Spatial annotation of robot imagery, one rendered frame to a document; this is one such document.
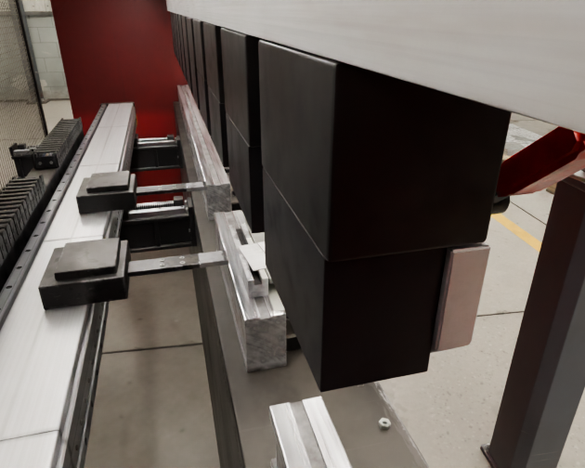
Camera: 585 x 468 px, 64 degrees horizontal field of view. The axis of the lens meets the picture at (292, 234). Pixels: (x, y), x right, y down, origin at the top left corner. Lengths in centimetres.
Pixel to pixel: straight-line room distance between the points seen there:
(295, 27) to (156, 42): 260
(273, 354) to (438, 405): 133
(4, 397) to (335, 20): 52
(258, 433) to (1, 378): 30
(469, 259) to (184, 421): 170
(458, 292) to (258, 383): 49
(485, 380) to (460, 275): 190
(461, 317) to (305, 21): 16
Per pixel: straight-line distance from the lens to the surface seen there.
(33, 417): 57
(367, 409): 68
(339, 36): 18
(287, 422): 53
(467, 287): 26
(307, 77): 22
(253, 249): 77
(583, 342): 147
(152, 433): 188
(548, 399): 155
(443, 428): 190
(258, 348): 70
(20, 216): 96
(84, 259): 73
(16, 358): 66
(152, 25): 283
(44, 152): 133
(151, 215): 135
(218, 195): 118
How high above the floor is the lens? 136
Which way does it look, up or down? 26 degrees down
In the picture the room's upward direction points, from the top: straight up
